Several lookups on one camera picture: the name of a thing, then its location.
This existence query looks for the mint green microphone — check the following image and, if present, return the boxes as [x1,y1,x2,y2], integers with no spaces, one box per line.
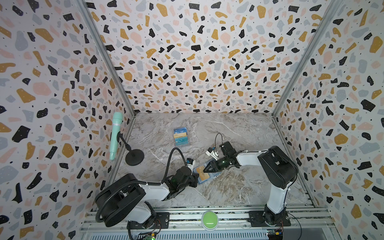
[110,112,123,161]

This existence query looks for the clear box with cards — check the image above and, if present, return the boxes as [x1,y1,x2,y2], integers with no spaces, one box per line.
[173,127,189,147]

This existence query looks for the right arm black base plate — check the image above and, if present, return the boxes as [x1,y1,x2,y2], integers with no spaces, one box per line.
[248,209,291,227]

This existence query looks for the black corrugated cable hose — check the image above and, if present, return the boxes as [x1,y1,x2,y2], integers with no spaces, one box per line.
[95,146,188,223]

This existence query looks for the white ventilated cable duct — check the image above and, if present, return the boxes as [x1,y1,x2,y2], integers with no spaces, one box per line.
[88,230,269,240]

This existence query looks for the blue leather card holder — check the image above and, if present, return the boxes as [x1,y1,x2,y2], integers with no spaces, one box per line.
[193,163,222,185]

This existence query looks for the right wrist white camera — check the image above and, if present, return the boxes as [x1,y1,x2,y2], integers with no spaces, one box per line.
[206,147,219,161]

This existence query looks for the orange credit card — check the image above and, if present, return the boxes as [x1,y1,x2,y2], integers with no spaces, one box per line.
[199,172,210,184]

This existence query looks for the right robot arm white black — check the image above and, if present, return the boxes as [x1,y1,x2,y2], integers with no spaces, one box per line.
[203,142,299,226]

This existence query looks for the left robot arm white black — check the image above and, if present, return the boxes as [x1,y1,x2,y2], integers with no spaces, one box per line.
[96,166,199,229]

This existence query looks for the green push button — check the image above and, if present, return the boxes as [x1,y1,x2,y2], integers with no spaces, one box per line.
[201,211,219,231]

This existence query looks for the black microphone stand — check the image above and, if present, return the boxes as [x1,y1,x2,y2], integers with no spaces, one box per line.
[117,132,145,166]

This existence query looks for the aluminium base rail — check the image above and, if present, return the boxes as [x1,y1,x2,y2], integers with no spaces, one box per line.
[79,205,334,233]

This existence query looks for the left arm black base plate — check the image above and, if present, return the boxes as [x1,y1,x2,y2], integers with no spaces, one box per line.
[127,212,170,230]

